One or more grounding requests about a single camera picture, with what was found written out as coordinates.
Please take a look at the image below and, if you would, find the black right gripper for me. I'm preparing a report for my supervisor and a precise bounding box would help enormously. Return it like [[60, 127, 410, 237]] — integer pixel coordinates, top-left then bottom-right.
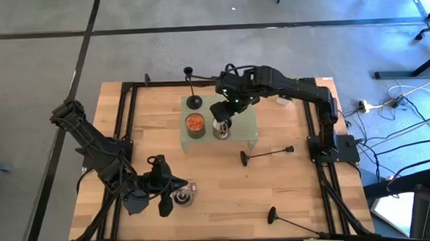
[[208, 68, 270, 123]]

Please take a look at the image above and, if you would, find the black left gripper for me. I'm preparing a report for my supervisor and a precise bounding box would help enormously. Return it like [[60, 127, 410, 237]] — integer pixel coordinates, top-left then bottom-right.
[[143, 153, 191, 218]]

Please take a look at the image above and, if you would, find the silver candle tin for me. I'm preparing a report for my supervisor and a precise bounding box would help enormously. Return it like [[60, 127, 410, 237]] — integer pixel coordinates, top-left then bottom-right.
[[172, 185, 196, 209], [211, 116, 234, 142]]

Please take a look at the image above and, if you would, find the orange scented candle tin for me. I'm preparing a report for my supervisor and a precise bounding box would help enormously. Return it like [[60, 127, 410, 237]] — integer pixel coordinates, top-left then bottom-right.
[[184, 112, 207, 140]]

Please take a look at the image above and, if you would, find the black candlestick holder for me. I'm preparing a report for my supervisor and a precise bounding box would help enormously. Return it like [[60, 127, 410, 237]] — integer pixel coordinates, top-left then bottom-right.
[[182, 65, 203, 111], [239, 144, 296, 168], [265, 204, 321, 239]]

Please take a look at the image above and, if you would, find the green perforated metal shelf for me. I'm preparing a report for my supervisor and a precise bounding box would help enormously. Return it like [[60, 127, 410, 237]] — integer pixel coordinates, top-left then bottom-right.
[[176, 91, 260, 155]]

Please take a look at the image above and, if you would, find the green plant in white pot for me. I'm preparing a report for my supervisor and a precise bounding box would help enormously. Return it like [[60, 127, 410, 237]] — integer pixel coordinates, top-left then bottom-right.
[[274, 77, 304, 107]]

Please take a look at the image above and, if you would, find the white power strip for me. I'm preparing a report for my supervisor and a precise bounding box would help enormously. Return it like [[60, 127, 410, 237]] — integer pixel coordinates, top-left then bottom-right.
[[357, 99, 373, 114]]

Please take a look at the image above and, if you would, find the black power adapter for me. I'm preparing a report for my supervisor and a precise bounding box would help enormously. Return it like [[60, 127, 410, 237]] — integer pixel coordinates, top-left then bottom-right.
[[383, 95, 406, 109]]

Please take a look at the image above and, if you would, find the black desk foot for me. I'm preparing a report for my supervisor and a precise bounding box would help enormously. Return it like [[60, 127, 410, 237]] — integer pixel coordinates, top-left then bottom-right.
[[373, 49, 430, 81]]

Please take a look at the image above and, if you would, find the white flat board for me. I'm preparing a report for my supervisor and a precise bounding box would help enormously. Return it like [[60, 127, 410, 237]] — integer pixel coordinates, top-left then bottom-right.
[[369, 191, 418, 240]]

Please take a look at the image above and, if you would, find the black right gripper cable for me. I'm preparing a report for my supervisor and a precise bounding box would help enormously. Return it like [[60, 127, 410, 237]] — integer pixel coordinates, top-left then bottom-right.
[[189, 62, 258, 82]]

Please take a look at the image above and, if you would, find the black aluminium table frame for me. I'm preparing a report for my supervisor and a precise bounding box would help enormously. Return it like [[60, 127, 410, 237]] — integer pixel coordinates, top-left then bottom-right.
[[65, 63, 376, 241]]

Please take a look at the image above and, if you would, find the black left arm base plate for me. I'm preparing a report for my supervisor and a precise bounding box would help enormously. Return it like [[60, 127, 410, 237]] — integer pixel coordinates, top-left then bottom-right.
[[81, 138, 135, 170]]

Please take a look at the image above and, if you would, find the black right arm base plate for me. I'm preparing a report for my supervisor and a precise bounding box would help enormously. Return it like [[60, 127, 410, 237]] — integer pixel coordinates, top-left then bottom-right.
[[307, 132, 362, 165]]

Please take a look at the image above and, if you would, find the pink floor cable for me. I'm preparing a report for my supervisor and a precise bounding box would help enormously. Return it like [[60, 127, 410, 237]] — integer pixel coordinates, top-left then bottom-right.
[[384, 158, 430, 195]]

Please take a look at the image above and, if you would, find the beige floor cable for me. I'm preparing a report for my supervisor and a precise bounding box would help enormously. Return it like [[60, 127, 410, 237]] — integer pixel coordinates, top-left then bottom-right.
[[376, 73, 430, 109]]

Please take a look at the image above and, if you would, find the black floor cable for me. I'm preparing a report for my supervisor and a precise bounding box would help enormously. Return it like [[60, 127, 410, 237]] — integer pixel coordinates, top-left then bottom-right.
[[361, 138, 430, 158]]

